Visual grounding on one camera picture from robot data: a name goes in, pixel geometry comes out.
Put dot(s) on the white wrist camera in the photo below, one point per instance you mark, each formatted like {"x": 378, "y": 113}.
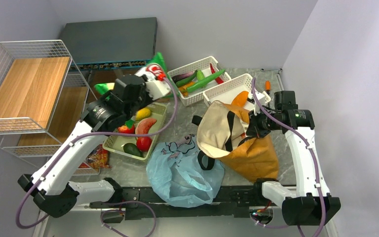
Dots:
{"x": 251, "y": 102}
{"x": 157, "y": 89}

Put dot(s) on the toy watermelon slice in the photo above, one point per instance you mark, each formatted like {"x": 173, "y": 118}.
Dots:
{"x": 145, "y": 125}

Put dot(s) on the orange toy carrot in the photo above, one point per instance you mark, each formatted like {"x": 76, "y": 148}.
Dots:
{"x": 241, "y": 99}

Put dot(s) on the orange toy ginger root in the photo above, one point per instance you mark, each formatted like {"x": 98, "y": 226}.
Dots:
{"x": 184, "y": 89}

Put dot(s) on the purple toy eggplant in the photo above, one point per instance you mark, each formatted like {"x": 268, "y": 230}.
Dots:
{"x": 179, "y": 77}

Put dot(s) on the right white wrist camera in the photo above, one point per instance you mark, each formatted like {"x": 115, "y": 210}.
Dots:
{"x": 251, "y": 102}

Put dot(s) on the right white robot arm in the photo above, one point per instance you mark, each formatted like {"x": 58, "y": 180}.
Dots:
{"x": 311, "y": 204}

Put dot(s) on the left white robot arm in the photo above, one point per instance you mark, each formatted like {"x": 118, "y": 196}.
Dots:
{"x": 51, "y": 187}

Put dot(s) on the grey network switch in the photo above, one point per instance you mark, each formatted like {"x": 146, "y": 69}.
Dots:
{"x": 111, "y": 44}

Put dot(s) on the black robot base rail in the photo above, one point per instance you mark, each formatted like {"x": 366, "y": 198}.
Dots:
{"x": 235, "y": 201}

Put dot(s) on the green toy cucumber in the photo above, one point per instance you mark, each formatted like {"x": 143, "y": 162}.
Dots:
{"x": 200, "y": 75}

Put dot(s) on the red toy apple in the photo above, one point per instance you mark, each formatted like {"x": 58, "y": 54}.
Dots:
{"x": 127, "y": 130}

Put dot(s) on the empty white plastic basket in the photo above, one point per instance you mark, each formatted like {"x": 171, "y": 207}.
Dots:
{"x": 227, "y": 91}

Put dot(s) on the long green toy pepper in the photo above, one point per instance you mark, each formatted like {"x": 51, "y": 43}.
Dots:
{"x": 208, "y": 79}

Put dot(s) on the green toy vegetable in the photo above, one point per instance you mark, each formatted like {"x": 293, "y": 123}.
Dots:
{"x": 187, "y": 80}

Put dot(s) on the white basket with vegetables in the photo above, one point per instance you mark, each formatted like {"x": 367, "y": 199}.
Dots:
{"x": 204, "y": 66}

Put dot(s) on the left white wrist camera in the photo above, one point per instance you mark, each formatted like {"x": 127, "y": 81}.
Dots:
{"x": 157, "y": 89}

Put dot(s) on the yellow toy lemon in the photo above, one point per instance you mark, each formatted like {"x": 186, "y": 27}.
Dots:
{"x": 143, "y": 114}

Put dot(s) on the light green plastic basket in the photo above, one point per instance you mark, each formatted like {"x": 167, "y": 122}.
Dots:
{"x": 114, "y": 144}

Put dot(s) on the dark green toy avocado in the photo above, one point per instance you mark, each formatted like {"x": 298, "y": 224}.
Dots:
{"x": 132, "y": 149}

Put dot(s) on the red toy tomato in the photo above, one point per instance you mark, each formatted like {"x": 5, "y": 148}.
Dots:
{"x": 144, "y": 143}

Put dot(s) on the white wire shelf rack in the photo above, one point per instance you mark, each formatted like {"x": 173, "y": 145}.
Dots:
{"x": 42, "y": 95}

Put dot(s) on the blue printed plastic grocery bag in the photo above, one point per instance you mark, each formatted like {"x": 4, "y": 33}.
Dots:
{"x": 182, "y": 175}

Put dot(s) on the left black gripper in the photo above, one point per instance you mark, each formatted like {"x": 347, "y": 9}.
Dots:
{"x": 148, "y": 98}

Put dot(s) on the green cassava chips bag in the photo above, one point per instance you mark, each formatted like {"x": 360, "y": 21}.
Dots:
{"x": 153, "y": 70}

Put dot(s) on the orange handled screwdriver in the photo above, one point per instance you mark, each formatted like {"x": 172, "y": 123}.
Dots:
{"x": 268, "y": 87}

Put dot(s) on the yellow canvas tote bag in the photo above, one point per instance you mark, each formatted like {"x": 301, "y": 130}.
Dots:
{"x": 221, "y": 134}

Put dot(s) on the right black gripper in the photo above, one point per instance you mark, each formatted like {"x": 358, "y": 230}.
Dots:
{"x": 254, "y": 129}

